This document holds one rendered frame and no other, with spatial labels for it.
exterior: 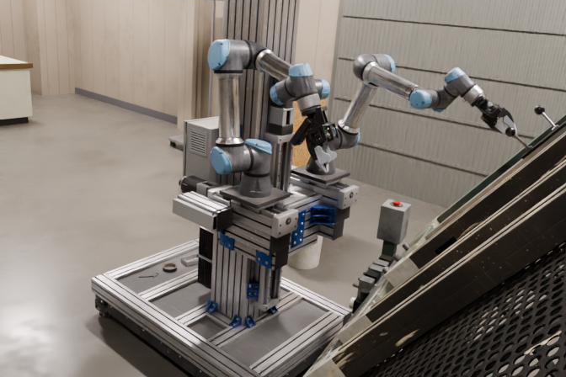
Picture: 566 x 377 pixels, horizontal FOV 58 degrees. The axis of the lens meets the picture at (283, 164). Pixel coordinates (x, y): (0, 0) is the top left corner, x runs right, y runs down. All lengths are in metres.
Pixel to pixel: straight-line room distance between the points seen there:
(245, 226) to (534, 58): 3.47
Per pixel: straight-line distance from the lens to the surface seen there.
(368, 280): 2.20
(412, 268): 1.86
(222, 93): 2.05
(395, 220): 2.56
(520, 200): 1.26
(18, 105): 7.92
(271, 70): 2.00
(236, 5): 2.42
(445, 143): 5.37
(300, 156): 4.03
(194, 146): 2.60
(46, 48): 10.06
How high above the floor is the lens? 1.81
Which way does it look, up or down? 17 degrees down
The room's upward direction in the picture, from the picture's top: 5 degrees clockwise
